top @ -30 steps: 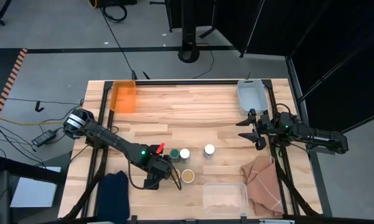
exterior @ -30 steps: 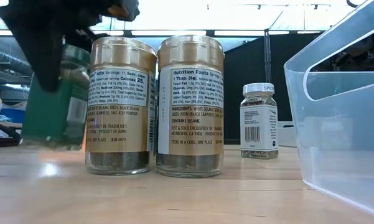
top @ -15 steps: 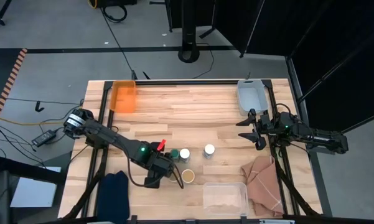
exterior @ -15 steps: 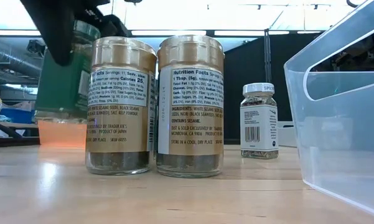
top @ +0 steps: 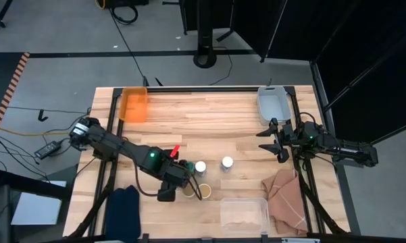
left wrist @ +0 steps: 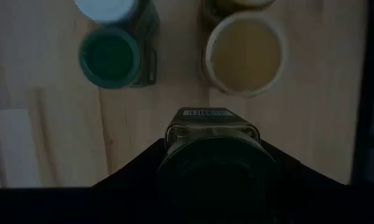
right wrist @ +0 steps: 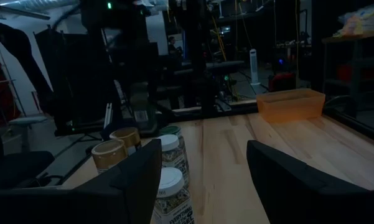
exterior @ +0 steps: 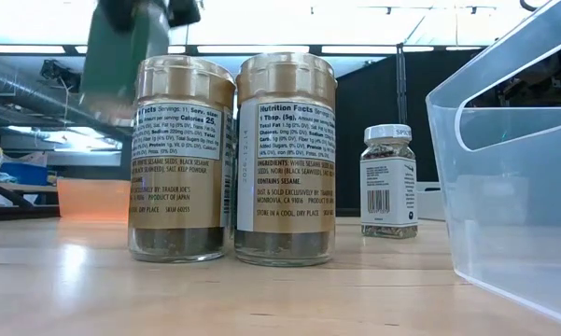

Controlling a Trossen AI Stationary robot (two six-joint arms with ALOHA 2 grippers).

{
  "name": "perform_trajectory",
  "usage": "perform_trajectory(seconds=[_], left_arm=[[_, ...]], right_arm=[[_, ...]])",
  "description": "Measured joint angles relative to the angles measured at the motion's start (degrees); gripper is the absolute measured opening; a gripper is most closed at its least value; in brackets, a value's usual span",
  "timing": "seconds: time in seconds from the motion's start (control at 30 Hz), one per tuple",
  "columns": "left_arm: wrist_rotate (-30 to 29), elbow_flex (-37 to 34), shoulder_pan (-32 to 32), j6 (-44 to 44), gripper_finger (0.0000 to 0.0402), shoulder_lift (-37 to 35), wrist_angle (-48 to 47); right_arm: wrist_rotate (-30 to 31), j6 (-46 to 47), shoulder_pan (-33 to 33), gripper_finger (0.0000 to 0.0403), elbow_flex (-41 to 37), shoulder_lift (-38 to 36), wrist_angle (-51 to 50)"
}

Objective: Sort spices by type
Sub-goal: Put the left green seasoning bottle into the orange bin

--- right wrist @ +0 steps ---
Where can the black partition panel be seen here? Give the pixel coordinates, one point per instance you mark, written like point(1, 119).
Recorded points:
point(68, 77)

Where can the white-lid seasoning jar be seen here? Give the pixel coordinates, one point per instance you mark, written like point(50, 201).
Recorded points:
point(172, 199)
point(172, 155)

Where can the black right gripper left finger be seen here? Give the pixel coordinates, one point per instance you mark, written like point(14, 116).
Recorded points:
point(81, 205)

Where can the white tower fan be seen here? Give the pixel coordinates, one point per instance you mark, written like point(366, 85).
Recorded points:
point(254, 67)

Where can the orange translucent plastic bin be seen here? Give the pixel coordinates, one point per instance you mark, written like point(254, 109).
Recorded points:
point(289, 107)

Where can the grey padded stool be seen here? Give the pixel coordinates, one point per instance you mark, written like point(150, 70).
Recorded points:
point(28, 119)

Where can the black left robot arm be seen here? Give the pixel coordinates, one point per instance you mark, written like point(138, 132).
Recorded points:
point(137, 102)

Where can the black office chair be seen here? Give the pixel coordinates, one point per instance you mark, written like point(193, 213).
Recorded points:
point(15, 168)

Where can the red tool box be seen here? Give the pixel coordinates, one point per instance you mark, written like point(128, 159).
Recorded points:
point(281, 82)

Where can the gold-lid spice jar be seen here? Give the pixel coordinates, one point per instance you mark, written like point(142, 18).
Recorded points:
point(109, 155)
point(126, 137)

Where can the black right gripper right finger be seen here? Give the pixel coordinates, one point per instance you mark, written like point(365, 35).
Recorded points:
point(298, 199)

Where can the yellow white plastic bag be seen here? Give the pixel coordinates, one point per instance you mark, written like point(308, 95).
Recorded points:
point(361, 21)

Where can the person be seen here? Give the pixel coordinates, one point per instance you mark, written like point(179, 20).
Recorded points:
point(171, 43)

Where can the wooden shelf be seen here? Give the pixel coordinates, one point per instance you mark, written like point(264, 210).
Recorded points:
point(354, 39)

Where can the green-lid spice jar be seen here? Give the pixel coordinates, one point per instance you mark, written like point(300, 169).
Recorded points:
point(171, 130)

